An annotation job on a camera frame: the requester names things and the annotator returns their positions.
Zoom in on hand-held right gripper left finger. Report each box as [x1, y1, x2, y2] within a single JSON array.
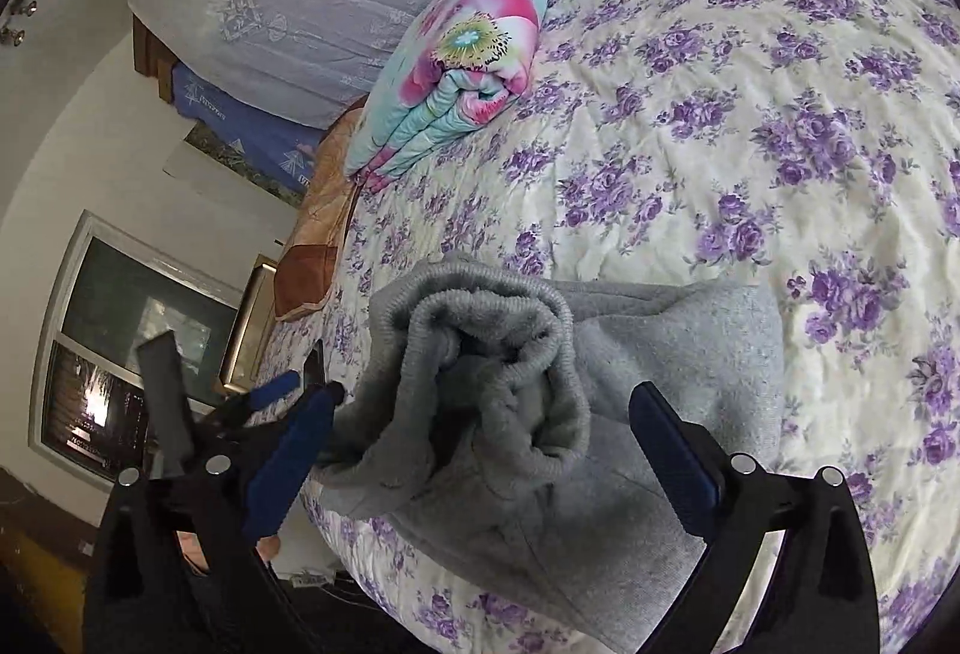
[[82, 388, 335, 654]]

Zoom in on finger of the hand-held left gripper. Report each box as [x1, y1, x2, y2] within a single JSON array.
[[210, 373, 302, 430], [300, 381, 348, 409]]

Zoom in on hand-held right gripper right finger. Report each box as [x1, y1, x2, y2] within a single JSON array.
[[628, 382, 880, 654]]

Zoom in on grey fleece pants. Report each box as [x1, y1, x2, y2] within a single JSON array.
[[300, 253, 787, 654]]

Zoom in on person's left hand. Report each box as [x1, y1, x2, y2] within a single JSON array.
[[176, 528, 284, 572]]

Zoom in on white framed window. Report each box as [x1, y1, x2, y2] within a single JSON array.
[[28, 210, 256, 494]]

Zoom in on brown patterned pillow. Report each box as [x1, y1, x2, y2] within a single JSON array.
[[274, 106, 368, 323]]

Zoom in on yellow wooden furniture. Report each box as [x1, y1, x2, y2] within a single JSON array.
[[0, 466, 106, 599]]

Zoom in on blue printed cloth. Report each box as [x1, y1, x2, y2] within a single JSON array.
[[171, 61, 323, 197]]

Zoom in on purple floral bedspread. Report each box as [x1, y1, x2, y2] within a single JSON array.
[[259, 0, 960, 654]]

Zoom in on wooden headboard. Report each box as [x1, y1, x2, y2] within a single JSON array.
[[131, 15, 179, 100]]

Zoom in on folded teal floral quilt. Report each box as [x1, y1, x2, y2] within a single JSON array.
[[343, 0, 556, 190]]

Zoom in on wooden frame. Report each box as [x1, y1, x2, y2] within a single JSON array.
[[217, 255, 280, 392]]

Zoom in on wall poster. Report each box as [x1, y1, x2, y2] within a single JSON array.
[[163, 121, 301, 205]]

